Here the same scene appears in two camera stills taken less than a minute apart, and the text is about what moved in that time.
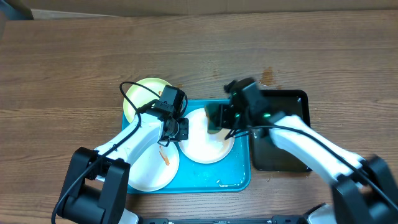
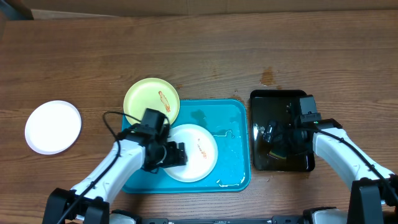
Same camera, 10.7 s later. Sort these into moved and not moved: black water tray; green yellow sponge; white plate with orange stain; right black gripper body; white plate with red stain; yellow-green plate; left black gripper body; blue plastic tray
Moved: left black gripper body; green yellow sponge; white plate with red stain; right black gripper body; white plate with orange stain
Not moved: yellow-green plate; black water tray; blue plastic tray
